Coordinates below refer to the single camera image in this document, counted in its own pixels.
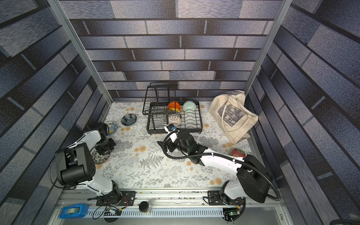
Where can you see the floral patterned table mat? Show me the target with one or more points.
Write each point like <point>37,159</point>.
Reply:
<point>138,161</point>

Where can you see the white slotted cable duct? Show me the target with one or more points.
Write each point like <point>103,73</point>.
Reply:
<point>160,213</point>

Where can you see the blue yellow patterned bowl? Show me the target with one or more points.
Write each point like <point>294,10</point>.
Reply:
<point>111,128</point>

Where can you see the blue tape dispenser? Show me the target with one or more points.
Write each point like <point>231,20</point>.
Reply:
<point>74,211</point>

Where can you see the orange plastic bowl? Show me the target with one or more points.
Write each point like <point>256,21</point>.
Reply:
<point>174,105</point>

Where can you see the beige canvas tote bag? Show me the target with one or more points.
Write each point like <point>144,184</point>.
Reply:
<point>234,119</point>

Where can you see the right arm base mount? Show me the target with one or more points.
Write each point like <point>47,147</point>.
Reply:
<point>216,198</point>

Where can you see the white lattice pattern bowl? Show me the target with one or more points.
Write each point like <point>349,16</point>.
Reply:
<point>175,119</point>

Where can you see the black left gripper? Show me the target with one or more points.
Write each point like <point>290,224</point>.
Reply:
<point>102,151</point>

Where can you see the green circuit board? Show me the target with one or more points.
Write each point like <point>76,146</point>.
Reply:
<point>230,211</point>

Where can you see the pale green ceramic bowl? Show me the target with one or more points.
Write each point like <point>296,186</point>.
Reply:
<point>189,107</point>

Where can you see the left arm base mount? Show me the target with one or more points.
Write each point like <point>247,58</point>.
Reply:
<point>125,198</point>

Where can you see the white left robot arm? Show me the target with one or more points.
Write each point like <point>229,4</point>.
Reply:
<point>75,164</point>

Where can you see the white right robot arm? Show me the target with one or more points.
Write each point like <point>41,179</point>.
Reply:
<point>252,178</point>

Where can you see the dark grey-blue ceramic bowl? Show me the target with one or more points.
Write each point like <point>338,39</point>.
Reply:
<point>129,119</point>

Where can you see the red gold round tin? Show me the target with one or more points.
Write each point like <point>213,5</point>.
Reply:
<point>237,153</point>

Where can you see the black round knob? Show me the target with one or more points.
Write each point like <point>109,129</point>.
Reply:
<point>144,207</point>

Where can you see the black wire dish rack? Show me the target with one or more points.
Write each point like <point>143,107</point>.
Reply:
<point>162,106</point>

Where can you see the black speckled ceramic bowl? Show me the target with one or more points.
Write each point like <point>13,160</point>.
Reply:
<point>99,159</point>

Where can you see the yellow plastic bowl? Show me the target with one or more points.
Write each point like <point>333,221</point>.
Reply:
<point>174,111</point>

